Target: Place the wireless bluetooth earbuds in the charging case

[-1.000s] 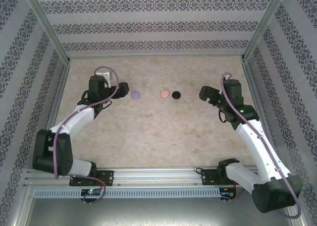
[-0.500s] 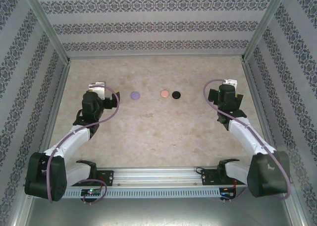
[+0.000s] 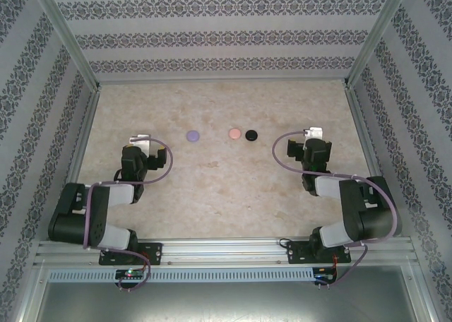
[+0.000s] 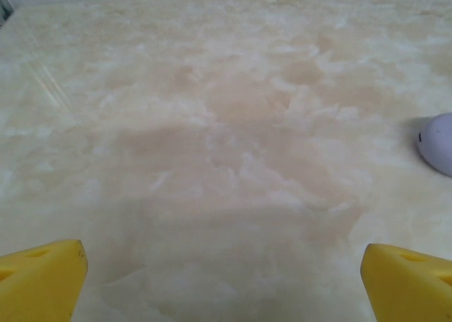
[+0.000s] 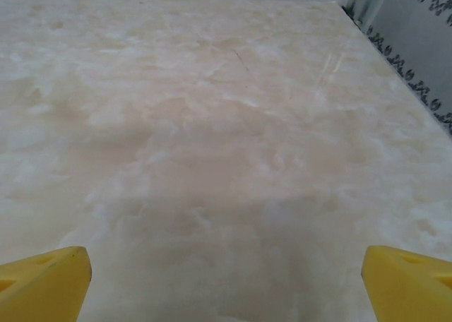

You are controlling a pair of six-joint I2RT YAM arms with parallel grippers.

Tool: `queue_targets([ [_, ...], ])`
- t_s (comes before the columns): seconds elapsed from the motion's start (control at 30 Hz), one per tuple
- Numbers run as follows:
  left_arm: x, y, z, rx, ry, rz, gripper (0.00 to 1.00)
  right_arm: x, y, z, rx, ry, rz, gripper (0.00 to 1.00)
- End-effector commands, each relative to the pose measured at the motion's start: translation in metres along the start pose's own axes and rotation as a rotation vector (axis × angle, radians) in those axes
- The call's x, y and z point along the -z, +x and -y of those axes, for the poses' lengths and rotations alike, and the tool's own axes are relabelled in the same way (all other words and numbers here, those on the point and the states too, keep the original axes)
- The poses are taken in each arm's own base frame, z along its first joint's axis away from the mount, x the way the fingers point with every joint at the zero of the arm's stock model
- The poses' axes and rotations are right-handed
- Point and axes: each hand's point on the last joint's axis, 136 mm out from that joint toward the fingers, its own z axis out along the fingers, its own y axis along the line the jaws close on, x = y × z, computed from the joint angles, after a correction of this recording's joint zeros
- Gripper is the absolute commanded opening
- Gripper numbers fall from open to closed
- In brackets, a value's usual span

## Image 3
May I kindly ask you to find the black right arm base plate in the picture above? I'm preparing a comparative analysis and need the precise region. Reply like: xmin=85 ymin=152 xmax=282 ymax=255
xmin=286 ymin=240 xmax=352 ymax=266

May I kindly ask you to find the aluminium right side rail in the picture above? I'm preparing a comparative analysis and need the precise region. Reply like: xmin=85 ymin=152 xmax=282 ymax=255
xmin=344 ymin=85 xmax=403 ymax=238

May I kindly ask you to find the aluminium frame post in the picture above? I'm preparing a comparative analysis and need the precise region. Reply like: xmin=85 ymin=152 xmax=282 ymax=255
xmin=343 ymin=0 xmax=413 ymax=89
xmin=27 ymin=0 xmax=102 ymax=90

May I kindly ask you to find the aluminium right frame post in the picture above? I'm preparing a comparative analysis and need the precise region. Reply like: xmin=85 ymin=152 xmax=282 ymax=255
xmin=343 ymin=0 xmax=413 ymax=89

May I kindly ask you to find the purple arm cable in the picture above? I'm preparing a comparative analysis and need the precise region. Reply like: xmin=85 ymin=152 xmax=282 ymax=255
xmin=273 ymin=131 xmax=400 ymax=290
xmin=83 ymin=136 xmax=174 ymax=290

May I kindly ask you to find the left control circuit board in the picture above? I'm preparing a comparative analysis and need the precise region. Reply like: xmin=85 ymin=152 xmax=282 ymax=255
xmin=115 ymin=268 xmax=145 ymax=280

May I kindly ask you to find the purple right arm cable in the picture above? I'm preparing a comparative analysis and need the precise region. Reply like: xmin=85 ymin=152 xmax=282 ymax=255
xmin=273 ymin=131 xmax=400 ymax=290

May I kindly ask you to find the right control circuit board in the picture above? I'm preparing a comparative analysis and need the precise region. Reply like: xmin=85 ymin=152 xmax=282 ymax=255
xmin=314 ymin=267 xmax=338 ymax=283

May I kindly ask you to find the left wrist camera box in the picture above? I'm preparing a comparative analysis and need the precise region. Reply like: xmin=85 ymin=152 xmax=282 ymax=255
xmin=129 ymin=133 xmax=153 ymax=153

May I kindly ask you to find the aluminium left frame post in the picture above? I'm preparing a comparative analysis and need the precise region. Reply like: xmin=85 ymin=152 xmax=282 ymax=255
xmin=27 ymin=0 xmax=102 ymax=90

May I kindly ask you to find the control circuit board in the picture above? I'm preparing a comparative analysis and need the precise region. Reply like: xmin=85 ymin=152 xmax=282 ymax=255
xmin=314 ymin=267 xmax=338 ymax=283
xmin=115 ymin=268 xmax=145 ymax=280

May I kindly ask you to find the aluminium left side rail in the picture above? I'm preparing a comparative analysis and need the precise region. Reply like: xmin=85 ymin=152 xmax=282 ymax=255
xmin=48 ymin=88 xmax=102 ymax=241

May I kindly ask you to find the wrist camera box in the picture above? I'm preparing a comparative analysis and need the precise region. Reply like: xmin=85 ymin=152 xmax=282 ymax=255
xmin=129 ymin=133 xmax=153 ymax=153
xmin=303 ymin=126 xmax=324 ymax=140

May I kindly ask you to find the slotted grey cable duct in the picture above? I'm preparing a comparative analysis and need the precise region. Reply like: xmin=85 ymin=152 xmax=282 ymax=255
xmin=47 ymin=268 xmax=316 ymax=282

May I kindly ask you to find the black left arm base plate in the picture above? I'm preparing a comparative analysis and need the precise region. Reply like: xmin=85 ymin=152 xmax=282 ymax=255
xmin=98 ymin=242 xmax=163 ymax=266

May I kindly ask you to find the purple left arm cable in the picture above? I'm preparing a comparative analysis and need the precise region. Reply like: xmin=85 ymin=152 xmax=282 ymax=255
xmin=83 ymin=136 xmax=174 ymax=290

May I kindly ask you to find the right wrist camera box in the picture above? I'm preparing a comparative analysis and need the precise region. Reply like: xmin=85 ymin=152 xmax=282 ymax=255
xmin=303 ymin=126 xmax=324 ymax=140

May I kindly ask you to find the aluminium mounting rail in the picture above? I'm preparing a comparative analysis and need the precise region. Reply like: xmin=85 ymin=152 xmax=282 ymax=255
xmin=33 ymin=239 xmax=415 ymax=267

